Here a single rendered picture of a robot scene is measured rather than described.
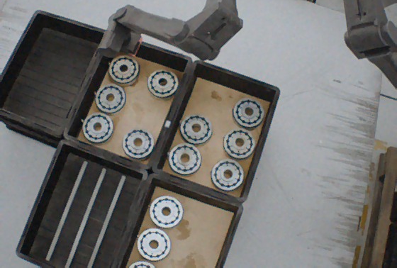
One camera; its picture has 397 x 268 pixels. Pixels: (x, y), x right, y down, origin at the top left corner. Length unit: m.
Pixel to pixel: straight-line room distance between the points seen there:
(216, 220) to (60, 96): 0.67
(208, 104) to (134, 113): 0.25
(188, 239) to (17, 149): 0.71
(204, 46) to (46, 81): 0.84
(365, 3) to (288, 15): 1.06
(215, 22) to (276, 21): 1.02
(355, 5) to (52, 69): 1.12
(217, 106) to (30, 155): 0.69
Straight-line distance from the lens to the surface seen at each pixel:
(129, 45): 1.51
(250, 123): 1.63
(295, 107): 1.86
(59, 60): 1.77
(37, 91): 1.74
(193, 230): 1.56
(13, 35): 2.03
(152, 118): 1.64
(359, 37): 1.00
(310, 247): 1.75
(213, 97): 1.67
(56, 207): 1.61
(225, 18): 1.00
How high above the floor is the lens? 2.37
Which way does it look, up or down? 70 degrees down
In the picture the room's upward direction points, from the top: 12 degrees clockwise
